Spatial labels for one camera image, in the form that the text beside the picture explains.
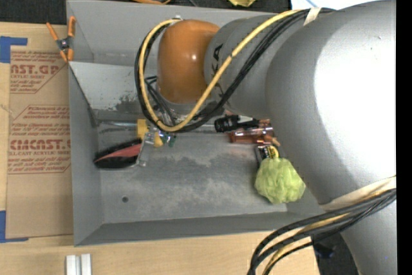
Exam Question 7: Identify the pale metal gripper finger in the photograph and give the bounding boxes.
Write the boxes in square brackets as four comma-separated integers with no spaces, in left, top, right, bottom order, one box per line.
[136,141,151,169]

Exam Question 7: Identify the grey metal bin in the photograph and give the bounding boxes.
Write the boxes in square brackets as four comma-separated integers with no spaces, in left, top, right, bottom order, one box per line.
[65,0,326,247]

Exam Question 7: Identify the green mesh sponge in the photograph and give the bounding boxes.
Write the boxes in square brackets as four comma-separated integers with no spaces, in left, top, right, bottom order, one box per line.
[254,156,307,205]

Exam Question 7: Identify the brown cardboard board red print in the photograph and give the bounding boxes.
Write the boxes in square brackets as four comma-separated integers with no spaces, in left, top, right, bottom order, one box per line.
[0,21,75,243]

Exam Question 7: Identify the black cylinder on white bracket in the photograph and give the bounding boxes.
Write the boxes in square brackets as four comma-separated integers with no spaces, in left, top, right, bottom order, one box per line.
[214,115,270,133]

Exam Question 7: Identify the black and yellow packet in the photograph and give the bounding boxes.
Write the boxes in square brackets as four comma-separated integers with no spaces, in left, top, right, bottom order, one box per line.
[255,144,280,161]

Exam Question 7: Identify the clear orange plastic object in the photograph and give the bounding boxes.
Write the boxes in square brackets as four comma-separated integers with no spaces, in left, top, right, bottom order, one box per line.
[229,126,280,147]

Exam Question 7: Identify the yellow plastic object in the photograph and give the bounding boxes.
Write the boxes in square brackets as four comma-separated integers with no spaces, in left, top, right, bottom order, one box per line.
[136,118,165,149]

